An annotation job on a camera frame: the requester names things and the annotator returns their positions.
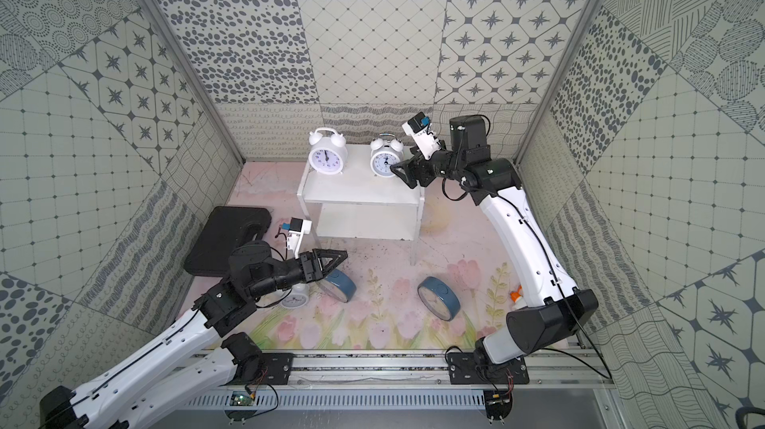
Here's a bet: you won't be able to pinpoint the white twin-bell alarm clock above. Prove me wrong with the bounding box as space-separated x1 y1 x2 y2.
280 284 310 310
308 127 348 175
370 132 404 178

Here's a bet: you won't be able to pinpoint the black plastic tool case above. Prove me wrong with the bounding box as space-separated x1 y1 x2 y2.
183 206 272 278

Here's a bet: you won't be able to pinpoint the aluminium mounting rail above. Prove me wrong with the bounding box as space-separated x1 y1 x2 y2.
122 349 617 392

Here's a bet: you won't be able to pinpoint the white perforated cable duct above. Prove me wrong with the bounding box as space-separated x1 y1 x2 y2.
181 388 484 411

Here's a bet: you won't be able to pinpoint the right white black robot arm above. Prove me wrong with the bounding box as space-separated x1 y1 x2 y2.
392 112 599 365

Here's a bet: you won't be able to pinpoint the white two-tier shelf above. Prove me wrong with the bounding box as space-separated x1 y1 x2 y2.
297 144 426 264

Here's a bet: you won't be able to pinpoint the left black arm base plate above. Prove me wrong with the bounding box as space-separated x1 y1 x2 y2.
231 353 295 386

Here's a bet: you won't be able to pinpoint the blue round alarm clock right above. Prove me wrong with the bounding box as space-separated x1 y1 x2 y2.
418 276 461 321

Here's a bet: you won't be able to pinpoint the blue round alarm clock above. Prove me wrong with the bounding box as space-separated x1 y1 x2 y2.
317 269 357 304
418 276 461 321

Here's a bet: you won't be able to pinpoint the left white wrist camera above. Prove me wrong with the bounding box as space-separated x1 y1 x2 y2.
281 218 313 258

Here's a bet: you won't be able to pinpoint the blue round alarm clock left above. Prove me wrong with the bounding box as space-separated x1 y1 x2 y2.
317 269 357 304

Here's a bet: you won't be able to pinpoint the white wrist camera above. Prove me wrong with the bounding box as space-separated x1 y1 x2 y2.
402 112 444 160
281 218 313 258

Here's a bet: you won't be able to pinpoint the orange handled pliers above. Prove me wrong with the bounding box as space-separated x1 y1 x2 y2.
509 286 526 307

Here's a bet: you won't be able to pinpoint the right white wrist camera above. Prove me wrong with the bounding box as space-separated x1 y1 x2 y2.
402 112 444 160

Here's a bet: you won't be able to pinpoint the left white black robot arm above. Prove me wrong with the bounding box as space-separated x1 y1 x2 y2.
40 240 348 428

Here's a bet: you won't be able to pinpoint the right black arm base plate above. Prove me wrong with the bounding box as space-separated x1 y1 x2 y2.
444 351 530 386

